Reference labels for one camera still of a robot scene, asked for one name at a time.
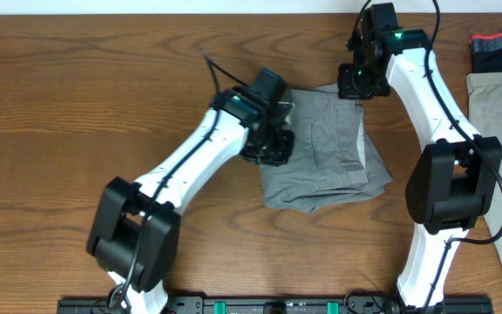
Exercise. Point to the grey shorts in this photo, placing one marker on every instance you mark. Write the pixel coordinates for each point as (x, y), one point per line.
(333, 160)

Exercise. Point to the black mounting rail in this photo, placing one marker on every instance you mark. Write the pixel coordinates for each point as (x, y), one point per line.
(352, 304)

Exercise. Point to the black garment red trim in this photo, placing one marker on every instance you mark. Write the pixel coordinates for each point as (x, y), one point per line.
(486, 53)

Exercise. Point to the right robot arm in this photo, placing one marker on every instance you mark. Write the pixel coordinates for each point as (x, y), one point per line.
(452, 183)

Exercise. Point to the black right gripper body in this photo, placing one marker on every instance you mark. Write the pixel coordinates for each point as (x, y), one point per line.
(358, 83)

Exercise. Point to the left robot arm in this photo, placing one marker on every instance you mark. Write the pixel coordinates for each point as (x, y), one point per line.
(136, 229)

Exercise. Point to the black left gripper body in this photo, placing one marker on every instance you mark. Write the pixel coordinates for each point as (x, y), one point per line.
(272, 149)

